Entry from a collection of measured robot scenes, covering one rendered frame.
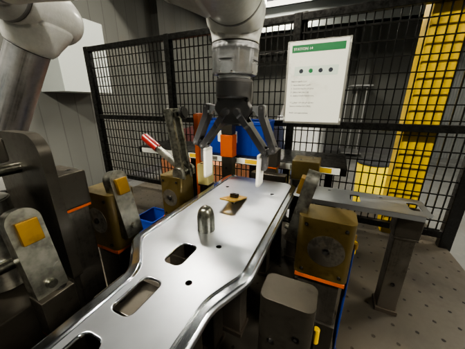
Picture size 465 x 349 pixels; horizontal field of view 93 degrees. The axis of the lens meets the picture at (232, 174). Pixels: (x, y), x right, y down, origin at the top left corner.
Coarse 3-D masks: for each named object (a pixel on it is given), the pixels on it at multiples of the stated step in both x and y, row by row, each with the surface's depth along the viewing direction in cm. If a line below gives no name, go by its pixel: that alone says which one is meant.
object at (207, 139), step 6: (222, 114) 45; (216, 120) 46; (222, 120) 46; (216, 126) 47; (222, 126) 49; (210, 132) 48; (216, 132) 49; (204, 138) 49; (210, 138) 49; (204, 144) 50
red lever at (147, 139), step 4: (144, 136) 57; (148, 136) 57; (144, 140) 57; (148, 140) 57; (152, 140) 57; (148, 144) 57; (152, 144) 57; (156, 144) 57; (152, 148) 57; (156, 148) 57; (160, 148) 57; (160, 152) 57; (164, 152) 56; (164, 156) 56; (168, 156) 56; (172, 156) 57; (168, 160) 56; (172, 160) 56; (172, 164) 56; (184, 168) 55
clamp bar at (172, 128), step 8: (168, 112) 51; (176, 112) 51; (184, 112) 51; (168, 120) 51; (176, 120) 54; (168, 128) 52; (176, 128) 54; (176, 136) 52; (184, 136) 55; (176, 144) 52; (184, 144) 55; (176, 152) 53; (184, 152) 56; (176, 160) 54; (184, 160) 56
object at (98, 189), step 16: (96, 192) 41; (96, 208) 41; (112, 208) 40; (96, 224) 43; (112, 224) 41; (96, 240) 44; (112, 240) 42; (128, 240) 44; (112, 256) 45; (128, 256) 46; (112, 272) 46
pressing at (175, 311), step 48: (240, 192) 59; (288, 192) 59; (144, 240) 38; (192, 240) 38; (240, 240) 38; (192, 288) 28; (240, 288) 29; (48, 336) 22; (96, 336) 22; (144, 336) 22; (192, 336) 23
